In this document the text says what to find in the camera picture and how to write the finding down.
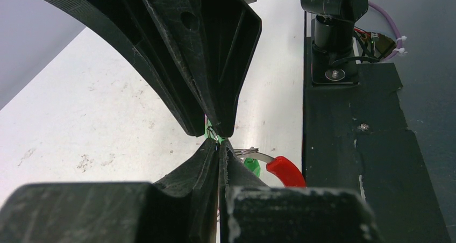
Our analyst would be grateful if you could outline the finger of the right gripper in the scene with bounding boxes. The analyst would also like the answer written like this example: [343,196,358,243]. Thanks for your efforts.
[44,0,205,137]
[143,0,261,138]

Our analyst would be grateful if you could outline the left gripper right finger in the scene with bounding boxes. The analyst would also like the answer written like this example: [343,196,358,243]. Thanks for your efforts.
[219,139,269,242]

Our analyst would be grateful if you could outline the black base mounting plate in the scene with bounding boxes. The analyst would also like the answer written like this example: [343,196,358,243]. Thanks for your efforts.
[302,11,453,243]

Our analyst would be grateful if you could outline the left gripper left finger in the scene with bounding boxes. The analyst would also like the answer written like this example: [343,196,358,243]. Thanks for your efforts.
[152,138,218,242]

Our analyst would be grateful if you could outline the silver keyring with red grip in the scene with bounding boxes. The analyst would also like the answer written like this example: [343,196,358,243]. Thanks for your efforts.
[234,147,307,188]

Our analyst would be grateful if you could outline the green tag key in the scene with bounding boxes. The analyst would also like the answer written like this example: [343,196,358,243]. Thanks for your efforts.
[244,158,261,177]
[204,116,224,145]

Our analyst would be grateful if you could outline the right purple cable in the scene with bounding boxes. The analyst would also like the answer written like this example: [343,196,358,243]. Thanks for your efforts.
[367,1,409,62]

